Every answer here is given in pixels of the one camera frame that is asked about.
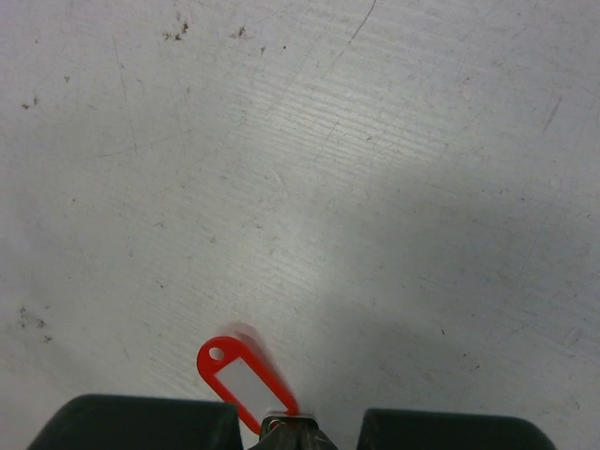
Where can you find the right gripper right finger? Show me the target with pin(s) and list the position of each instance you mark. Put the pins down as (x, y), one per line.
(403, 429)

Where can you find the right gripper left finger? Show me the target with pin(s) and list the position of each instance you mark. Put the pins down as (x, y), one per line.
(130, 422)

